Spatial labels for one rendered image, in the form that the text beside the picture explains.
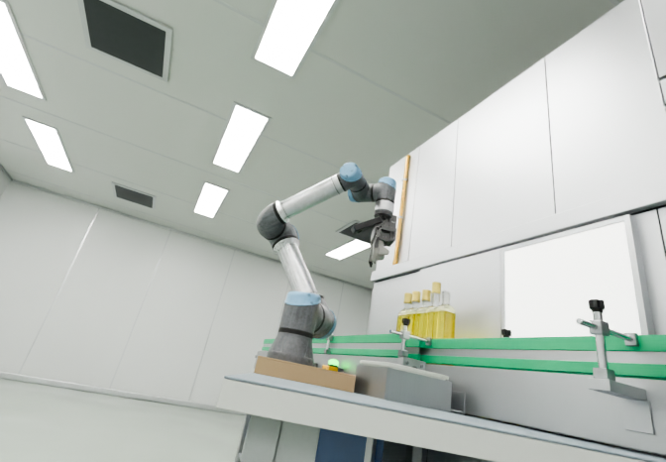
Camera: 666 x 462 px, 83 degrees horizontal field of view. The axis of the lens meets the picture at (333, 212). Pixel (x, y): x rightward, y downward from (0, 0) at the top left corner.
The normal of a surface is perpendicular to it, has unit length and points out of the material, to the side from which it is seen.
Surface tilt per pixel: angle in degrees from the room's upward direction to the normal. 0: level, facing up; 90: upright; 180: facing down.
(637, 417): 90
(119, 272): 90
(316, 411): 90
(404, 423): 90
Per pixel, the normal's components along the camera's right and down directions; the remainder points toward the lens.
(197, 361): 0.43, -0.30
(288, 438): 0.14, -0.39
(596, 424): -0.88, -0.33
